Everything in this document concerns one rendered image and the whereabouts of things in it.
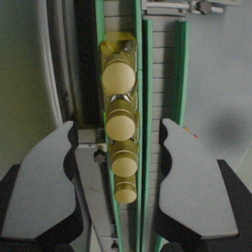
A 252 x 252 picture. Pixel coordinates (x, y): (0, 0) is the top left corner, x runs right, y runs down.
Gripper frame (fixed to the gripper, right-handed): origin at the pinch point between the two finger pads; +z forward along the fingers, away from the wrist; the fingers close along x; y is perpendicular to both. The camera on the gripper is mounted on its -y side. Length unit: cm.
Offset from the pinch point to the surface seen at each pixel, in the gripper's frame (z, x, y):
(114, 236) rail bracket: 29, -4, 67
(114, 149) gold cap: 11.7, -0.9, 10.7
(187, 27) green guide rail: 28.9, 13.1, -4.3
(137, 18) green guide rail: 28.9, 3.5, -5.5
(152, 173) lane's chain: 37, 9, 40
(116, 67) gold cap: 9.2, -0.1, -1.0
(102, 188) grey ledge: 37, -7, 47
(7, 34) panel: 11.5, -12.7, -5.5
